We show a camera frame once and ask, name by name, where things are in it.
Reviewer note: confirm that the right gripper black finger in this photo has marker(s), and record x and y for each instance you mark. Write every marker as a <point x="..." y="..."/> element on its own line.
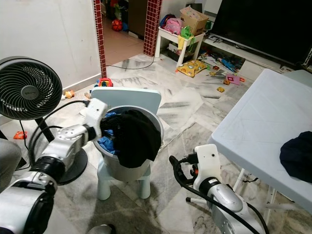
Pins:
<point x="178" y="168"/>

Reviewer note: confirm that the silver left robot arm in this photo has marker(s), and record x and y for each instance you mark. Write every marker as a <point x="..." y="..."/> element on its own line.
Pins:
<point x="63" y="144"/>

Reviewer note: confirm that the grey laundry basket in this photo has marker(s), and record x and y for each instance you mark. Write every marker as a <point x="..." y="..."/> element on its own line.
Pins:
<point x="117" y="170"/>

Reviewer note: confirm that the blue cloth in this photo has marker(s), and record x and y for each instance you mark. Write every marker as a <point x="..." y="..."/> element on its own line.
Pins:
<point x="107" y="145"/>

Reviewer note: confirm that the white folding table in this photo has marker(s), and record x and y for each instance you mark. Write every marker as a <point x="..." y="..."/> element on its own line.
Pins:
<point x="263" y="117"/>

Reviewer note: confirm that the pink toy board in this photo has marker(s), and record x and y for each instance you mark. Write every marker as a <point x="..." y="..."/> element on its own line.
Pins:
<point x="234" y="80"/>

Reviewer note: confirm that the grey robot foot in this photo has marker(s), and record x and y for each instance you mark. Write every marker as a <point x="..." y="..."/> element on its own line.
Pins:
<point x="103" y="230"/>

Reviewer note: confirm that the person leg grey trousers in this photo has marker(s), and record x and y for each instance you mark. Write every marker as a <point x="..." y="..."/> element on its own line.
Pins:
<point x="7" y="156"/>

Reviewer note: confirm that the colourful toy truck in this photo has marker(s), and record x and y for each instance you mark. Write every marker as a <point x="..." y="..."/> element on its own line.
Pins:
<point x="106" y="83"/>

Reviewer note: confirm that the white television console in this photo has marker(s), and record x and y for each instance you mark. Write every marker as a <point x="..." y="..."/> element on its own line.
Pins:
<point x="258" y="70"/>

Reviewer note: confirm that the orange toy car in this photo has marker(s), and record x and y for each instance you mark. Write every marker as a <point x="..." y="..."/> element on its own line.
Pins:
<point x="20" y="135"/>

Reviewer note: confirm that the small white toy table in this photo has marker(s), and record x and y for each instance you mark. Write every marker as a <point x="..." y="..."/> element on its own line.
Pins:
<point x="168" y="35"/>

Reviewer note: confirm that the green toy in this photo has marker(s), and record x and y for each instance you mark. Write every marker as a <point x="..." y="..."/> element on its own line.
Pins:
<point x="187" y="33"/>

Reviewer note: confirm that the pink kids bag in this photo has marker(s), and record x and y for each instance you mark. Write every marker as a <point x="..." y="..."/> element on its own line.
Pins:
<point x="173" y="25"/>

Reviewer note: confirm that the black standing fan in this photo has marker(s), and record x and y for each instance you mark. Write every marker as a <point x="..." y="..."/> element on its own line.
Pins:
<point x="29" y="90"/>

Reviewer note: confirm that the brown cardboard box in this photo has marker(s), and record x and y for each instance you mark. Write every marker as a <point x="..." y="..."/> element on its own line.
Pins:
<point x="192" y="19"/>

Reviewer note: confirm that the red play ball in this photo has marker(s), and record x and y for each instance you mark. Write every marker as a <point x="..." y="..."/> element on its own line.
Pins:
<point x="117" y="25"/>

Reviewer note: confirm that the black flat television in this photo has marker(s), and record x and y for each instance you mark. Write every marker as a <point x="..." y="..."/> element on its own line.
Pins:
<point x="263" y="24"/>

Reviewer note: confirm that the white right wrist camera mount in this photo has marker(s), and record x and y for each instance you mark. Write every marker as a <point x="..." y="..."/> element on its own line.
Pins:
<point x="207" y="163"/>

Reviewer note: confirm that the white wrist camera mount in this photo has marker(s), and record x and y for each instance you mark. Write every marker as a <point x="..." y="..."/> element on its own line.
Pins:
<point x="96" y="112"/>
<point x="207" y="163"/>

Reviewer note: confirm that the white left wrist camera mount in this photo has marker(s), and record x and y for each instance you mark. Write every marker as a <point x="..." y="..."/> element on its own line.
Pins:
<point x="96" y="112"/>

